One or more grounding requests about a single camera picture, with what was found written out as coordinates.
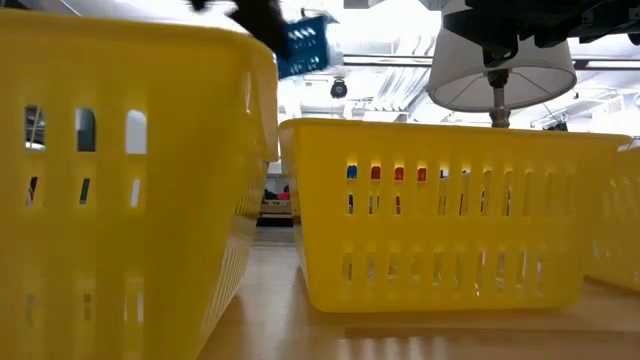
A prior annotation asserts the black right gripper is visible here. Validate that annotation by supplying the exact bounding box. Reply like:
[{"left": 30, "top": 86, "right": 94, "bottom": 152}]
[{"left": 442, "top": 0, "right": 571, "bottom": 67}]

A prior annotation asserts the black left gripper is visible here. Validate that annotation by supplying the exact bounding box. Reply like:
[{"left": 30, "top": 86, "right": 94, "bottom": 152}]
[{"left": 188, "top": 0, "right": 292, "bottom": 60}]

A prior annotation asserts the blue plastic basket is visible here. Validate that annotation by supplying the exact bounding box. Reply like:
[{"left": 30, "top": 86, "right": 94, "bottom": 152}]
[
  {"left": 346, "top": 164, "right": 359, "bottom": 216},
  {"left": 276, "top": 14, "right": 340, "bottom": 80}
]

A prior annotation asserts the yellow plastic basket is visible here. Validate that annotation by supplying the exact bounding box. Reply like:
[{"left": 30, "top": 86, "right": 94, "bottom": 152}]
[
  {"left": 278, "top": 118, "right": 632, "bottom": 314},
  {"left": 583, "top": 144, "right": 640, "bottom": 294},
  {"left": 0, "top": 8, "right": 280, "bottom": 360}
]

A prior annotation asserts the red-orange plastic basket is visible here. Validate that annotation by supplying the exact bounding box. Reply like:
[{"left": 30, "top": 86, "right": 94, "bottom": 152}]
[{"left": 370, "top": 165, "right": 429, "bottom": 182}]

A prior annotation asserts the white shade silver table lamp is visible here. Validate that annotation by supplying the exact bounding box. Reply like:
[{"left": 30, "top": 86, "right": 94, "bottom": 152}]
[{"left": 427, "top": 0, "right": 579, "bottom": 130}]

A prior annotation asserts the ceiling light bar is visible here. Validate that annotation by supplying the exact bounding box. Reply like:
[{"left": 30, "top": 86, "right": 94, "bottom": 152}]
[{"left": 341, "top": 53, "right": 640, "bottom": 71}]

